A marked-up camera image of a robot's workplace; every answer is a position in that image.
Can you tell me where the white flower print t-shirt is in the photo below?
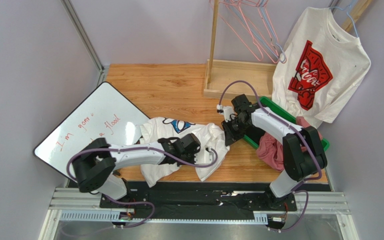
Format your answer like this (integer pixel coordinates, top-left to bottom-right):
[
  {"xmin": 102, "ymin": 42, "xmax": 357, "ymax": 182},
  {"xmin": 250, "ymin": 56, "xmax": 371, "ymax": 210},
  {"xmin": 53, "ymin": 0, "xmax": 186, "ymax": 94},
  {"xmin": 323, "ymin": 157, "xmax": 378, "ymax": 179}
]
[{"xmin": 140, "ymin": 117, "xmax": 230, "ymax": 182}]

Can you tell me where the pink wire hanger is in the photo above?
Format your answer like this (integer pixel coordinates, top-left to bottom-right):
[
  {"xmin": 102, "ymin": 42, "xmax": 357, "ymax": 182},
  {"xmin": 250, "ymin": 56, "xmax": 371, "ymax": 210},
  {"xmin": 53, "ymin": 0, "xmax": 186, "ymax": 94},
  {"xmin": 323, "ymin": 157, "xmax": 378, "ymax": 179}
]
[
  {"xmin": 226, "ymin": 0, "xmax": 283, "ymax": 65},
  {"xmin": 209, "ymin": 0, "xmax": 267, "ymax": 62}
]

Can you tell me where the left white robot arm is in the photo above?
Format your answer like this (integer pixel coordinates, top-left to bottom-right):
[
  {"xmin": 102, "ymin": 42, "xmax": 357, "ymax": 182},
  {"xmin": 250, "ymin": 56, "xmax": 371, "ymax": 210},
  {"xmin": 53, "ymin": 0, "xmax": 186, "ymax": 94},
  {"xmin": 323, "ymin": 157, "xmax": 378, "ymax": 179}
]
[{"xmin": 66, "ymin": 133, "xmax": 201, "ymax": 200}]

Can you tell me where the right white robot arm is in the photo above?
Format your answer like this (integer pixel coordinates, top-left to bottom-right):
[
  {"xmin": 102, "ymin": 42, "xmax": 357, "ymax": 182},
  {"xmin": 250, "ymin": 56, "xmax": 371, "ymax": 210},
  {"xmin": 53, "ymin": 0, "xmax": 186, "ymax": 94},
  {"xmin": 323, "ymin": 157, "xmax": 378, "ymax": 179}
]
[{"xmin": 216, "ymin": 94, "xmax": 328, "ymax": 198}]

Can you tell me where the pink crumpled shirt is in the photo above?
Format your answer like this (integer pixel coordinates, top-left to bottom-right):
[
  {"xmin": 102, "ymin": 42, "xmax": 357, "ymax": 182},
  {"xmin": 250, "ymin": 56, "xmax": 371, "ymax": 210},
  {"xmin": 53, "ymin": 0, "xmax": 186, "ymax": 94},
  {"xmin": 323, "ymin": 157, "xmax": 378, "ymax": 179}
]
[{"xmin": 256, "ymin": 116, "xmax": 324, "ymax": 173}]

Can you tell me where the wooden hanger rack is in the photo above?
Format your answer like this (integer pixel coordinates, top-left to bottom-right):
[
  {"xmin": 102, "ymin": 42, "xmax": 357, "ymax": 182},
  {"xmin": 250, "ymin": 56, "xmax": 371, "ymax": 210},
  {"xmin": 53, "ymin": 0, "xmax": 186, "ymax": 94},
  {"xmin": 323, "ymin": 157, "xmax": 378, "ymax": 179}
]
[{"xmin": 203, "ymin": 0, "xmax": 373, "ymax": 99}]

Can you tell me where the white t-shirt red print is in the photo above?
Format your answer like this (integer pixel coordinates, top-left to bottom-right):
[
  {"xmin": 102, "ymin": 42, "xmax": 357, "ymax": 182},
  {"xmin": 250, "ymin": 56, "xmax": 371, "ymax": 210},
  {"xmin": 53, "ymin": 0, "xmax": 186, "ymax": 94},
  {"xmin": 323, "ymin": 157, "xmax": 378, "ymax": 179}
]
[{"xmin": 271, "ymin": 7, "xmax": 371, "ymax": 128}]

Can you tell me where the blue hanger holding shirt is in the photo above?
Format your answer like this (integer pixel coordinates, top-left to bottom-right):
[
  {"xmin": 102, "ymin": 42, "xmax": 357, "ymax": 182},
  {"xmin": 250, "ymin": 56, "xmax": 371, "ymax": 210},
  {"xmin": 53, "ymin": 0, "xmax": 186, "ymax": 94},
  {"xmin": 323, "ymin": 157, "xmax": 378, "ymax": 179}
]
[{"xmin": 328, "ymin": 3, "xmax": 360, "ymax": 38}]

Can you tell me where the black garment in bin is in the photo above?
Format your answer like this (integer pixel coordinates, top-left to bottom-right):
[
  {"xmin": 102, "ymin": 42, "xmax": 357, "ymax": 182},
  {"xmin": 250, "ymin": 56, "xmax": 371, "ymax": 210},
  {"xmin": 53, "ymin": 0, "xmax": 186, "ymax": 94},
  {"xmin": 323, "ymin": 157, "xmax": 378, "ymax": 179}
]
[{"xmin": 245, "ymin": 126, "xmax": 266, "ymax": 146}]

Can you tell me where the whiteboard with red writing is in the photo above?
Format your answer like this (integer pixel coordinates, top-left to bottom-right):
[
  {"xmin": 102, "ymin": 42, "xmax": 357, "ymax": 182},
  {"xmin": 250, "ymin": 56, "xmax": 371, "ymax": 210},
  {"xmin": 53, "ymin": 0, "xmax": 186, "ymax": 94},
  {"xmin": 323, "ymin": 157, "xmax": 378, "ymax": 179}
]
[{"xmin": 34, "ymin": 82, "xmax": 149, "ymax": 176}]

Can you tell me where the green plastic bin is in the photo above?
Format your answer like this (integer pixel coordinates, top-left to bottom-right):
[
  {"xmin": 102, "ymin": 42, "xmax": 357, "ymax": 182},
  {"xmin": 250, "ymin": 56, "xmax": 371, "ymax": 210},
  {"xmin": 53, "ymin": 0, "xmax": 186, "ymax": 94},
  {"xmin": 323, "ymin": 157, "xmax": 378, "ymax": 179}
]
[{"xmin": 241, "ymin": 96, "xmax": 331, "ymax": 151}]

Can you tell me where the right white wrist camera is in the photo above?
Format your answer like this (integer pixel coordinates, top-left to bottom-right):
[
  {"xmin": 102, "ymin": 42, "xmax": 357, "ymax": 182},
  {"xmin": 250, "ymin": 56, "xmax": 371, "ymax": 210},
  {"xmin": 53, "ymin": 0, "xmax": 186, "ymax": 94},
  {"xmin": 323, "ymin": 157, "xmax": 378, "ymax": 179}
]
[{"xmin": 216, "ymin": 104, "xmax": 236, "ymax": 122}]

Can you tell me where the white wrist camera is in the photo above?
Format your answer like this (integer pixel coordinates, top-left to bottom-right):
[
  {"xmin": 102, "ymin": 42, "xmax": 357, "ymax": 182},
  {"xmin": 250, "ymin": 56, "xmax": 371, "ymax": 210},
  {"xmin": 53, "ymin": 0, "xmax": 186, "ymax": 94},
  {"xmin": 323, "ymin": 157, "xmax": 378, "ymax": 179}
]
[
  {"xmin": 216, "ymin": 104, "xmax": 236, "ymax": 122},
  {"xmin": 203, "ymin": 146, "xmax": 216, "ymax": 165}
]

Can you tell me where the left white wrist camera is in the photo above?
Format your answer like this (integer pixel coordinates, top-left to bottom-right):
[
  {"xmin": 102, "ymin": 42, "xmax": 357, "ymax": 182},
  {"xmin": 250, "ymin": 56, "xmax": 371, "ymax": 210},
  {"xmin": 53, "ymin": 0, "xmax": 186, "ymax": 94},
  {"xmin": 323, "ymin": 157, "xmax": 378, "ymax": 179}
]
[{"xmin": 203, "ymin": 146, "xmax": 216, "ymax": 165}]

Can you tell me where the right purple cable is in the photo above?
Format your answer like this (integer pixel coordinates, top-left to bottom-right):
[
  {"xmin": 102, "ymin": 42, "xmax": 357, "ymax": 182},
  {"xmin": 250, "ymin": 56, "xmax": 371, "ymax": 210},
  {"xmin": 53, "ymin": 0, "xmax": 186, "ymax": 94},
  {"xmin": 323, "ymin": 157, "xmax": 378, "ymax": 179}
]
[{"xmin": 218, "ymin": 80, "xmax": 323, "ymax": 233}]

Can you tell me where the aluminium corner frame post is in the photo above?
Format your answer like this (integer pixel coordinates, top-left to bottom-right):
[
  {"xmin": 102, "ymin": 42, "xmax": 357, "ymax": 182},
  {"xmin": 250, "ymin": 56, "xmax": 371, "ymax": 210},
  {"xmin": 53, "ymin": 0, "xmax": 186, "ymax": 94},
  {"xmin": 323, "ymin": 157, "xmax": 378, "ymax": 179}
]
[{"xmin": 61, "ymin": 0, "xmax": 109, "ymax": 86}]

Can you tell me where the blue wire hanger on rack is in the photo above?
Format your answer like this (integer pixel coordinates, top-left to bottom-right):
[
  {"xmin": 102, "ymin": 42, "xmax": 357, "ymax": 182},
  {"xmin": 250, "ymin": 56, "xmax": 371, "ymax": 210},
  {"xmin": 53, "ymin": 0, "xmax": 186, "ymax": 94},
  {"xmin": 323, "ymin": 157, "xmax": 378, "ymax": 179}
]
[{"xmin": 227, "ymin": 0, "xmax": 288, "ymax": 64}]

